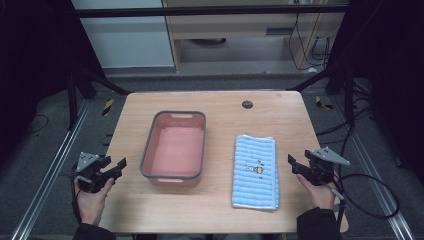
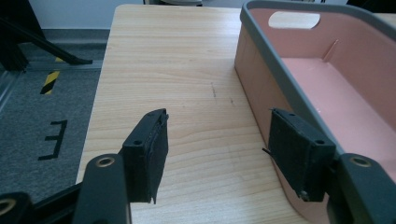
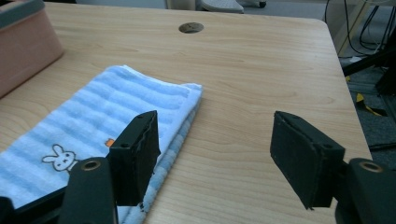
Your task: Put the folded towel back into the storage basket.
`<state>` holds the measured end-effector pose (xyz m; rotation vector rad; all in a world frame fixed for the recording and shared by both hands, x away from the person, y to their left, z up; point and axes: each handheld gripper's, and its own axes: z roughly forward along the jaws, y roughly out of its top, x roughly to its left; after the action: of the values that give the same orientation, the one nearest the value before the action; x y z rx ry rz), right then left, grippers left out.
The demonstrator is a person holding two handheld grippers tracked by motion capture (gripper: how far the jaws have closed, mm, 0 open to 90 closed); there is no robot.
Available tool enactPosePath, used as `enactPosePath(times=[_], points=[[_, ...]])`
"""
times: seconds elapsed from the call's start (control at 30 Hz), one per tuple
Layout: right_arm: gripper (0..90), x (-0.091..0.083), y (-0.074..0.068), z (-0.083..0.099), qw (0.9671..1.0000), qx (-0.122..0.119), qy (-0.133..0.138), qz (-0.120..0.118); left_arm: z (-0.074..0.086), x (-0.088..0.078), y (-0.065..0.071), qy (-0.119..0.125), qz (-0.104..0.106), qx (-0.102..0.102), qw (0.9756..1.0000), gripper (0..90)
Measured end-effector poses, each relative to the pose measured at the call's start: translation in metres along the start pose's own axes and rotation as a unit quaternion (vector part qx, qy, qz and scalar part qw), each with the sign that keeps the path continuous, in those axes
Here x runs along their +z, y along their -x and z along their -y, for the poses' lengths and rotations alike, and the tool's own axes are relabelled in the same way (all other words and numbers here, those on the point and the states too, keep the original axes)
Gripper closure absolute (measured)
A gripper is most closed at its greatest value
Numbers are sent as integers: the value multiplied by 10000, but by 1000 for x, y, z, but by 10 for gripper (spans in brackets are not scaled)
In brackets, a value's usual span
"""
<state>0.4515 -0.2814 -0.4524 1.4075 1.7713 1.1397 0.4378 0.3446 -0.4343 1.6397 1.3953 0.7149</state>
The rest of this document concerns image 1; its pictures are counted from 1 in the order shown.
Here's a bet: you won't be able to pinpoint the black horizontal frame bar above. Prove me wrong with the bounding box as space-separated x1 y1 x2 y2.
71 4 350 19

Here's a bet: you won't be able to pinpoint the blue striped towel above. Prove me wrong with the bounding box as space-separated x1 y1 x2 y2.
231 133 281 211

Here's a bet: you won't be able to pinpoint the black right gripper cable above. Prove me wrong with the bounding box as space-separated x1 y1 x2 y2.
332 173 401 232

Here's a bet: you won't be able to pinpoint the person's right hand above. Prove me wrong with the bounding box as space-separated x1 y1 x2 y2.
296 173 338 211

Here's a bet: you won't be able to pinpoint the yellow black striped floor marker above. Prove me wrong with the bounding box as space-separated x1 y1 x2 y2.
101 98 115 117
314 95 334 111

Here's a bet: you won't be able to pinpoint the person's left hand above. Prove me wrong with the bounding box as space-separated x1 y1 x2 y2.
75 177 116 227

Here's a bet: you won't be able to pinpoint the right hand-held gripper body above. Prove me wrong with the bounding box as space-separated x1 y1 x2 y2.
307 146 352 187

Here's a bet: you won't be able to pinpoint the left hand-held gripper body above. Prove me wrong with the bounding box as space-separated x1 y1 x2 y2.
75 151 108 194

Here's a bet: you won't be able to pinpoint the black metal stand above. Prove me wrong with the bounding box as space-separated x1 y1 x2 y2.
285 61 357 128
65 64 132 132

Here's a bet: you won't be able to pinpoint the thin black floor cable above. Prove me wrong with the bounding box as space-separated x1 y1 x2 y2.
25 113 50 135

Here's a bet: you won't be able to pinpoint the white cabinet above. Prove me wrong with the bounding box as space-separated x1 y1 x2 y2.
70 0 176 70

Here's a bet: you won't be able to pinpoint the black floor cables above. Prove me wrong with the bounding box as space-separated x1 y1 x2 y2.
314 79 379 145

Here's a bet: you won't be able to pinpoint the dark curtain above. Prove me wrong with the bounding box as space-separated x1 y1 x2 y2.
0 0 108 168
324 0 424 184

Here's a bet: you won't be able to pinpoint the metal floor rail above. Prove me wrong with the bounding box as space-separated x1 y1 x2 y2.
333 95 416 240
10 99 92 240

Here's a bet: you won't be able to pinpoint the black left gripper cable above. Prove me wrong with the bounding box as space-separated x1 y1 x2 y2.
70 165 83 224

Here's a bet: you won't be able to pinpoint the bundle of black desk cables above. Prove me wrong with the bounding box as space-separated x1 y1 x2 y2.
287 12 332 72

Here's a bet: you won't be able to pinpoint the pink plastic basin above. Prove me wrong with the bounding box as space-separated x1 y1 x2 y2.
139 110 207 188

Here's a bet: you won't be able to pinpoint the light wooden desk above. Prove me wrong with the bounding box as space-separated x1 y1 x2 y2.
161 0 350 73

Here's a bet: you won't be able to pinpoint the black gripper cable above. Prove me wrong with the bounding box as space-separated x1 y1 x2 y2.
332 173 401 232
70 165 83 224

